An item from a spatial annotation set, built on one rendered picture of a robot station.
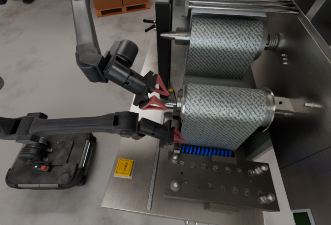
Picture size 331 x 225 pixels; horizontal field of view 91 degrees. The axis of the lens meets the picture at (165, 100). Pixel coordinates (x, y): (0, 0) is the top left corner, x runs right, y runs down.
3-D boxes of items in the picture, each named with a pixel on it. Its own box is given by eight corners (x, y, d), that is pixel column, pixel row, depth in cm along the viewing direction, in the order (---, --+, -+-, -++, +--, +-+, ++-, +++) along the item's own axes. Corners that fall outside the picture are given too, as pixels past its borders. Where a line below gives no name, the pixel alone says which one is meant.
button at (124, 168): (119, 159, 78) (118, 158, 76) (134, 161, 77) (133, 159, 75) (115, 175, 74) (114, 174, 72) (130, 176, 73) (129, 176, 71)
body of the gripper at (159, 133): (162, 149, 63) (145, 144, 61) (165, 126, 69) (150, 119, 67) (171, 144, 58) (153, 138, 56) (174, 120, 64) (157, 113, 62)
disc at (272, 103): (248, 100, 63) (268, 77, 50) (248, 100, 63) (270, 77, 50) (252, 137, 56) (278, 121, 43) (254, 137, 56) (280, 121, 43)
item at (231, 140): (178, 144, 71) (182, 123, 56) (233, 150, 69) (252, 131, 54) (178, 144, 71) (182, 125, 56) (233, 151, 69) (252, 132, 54)
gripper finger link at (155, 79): (160, 111, 54) (136, 97, 49) (162, 94, 58) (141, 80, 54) (174, 103, 49) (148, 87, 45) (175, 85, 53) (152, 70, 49)
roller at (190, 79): (182, 87, 77) (184, 68, 67) (238, 92, 75) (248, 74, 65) (181, 109, 69) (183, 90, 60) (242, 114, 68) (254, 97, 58)
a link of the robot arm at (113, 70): (98, 78, 44) (104, 70, 39) (108, 59, 47) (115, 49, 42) (121, 90, 47) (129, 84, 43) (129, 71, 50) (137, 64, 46)
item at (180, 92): (178, 86, 57) (177, 96, 50) (183, 86, 57) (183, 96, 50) (176, 104, 60) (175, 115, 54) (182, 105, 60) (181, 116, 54)
